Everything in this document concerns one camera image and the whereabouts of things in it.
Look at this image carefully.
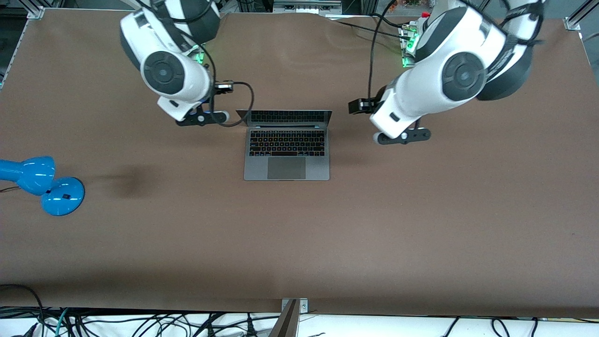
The grey laptop with black keyboard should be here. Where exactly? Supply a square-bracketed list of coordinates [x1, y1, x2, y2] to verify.
[236, 110, 334, 182]

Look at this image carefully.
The grey metal equipment box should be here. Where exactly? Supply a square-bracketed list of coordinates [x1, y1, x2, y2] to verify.
[273, 0, 343, 15]

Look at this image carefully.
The blue desk lamp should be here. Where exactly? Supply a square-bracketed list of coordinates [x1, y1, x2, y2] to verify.
[0, 156, 86, 217]

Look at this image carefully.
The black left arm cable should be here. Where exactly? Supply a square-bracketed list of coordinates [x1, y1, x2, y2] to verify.
[368, 0, 398, 102]

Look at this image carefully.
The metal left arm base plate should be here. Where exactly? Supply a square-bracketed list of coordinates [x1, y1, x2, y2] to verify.
[398, 22, 420, 69]

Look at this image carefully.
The black cable on table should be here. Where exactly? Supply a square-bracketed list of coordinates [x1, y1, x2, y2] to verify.
[328, 17, 409, 42]

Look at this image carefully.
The small metal table bracket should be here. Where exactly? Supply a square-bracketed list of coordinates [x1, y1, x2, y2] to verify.
[281, 298, 309, 314]

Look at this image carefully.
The dark camera mount beam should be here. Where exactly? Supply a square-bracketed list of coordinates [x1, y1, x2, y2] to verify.
[268, 300, 301, 337]

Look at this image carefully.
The black looped floor cable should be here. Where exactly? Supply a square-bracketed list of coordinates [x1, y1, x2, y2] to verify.
[0, 283, 46, 337]

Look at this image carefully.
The teal floor cable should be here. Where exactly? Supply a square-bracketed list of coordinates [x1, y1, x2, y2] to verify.
[54, 308, 70, 337]

